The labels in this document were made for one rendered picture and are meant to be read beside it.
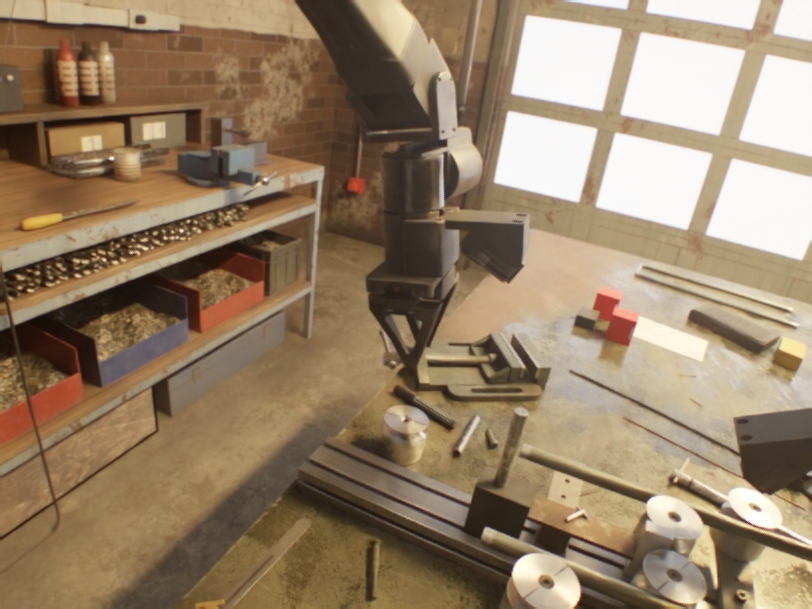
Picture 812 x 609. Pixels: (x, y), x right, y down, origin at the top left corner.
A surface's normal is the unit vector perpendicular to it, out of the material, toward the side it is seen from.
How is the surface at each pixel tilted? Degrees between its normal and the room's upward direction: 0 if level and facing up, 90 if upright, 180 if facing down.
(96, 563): 0
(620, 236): 90
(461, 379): 0
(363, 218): 90
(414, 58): 79
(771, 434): 30
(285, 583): 0
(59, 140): 91
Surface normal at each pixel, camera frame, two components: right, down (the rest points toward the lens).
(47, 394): 0.90, 0.29
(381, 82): -0.28, 0.92
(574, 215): -0.41, 0.34
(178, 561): 0.14, -0.89
